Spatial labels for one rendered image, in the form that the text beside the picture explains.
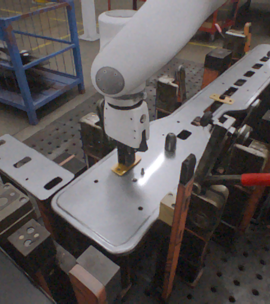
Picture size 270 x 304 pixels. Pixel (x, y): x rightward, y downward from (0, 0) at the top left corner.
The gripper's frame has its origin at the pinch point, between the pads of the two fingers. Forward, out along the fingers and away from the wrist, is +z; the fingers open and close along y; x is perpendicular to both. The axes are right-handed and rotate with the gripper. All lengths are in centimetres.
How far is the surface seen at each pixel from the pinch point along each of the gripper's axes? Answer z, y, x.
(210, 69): 6, 13, -76
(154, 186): 3.0, -9.8, 1.7
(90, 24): 79, 322, -298
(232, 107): 2.6, -10.2, -42.6
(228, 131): -17.3, -22.3, 0.8
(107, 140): 2.2, 9.9, -3.8
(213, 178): -5.9, -21.9, 0.4
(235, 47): 3, 12, -102
